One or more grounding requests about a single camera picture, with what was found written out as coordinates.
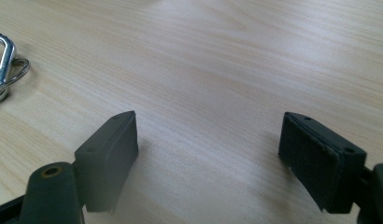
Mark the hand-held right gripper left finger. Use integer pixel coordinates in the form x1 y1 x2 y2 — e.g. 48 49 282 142
73 110 140 215

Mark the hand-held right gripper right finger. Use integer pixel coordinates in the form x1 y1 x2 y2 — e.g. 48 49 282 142
277 111 368 215

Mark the silver metal carabiner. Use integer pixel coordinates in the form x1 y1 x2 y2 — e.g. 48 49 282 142
0 31 18 105

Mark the silver metal key ring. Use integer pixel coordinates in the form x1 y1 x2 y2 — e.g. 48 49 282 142
0 58 32 93

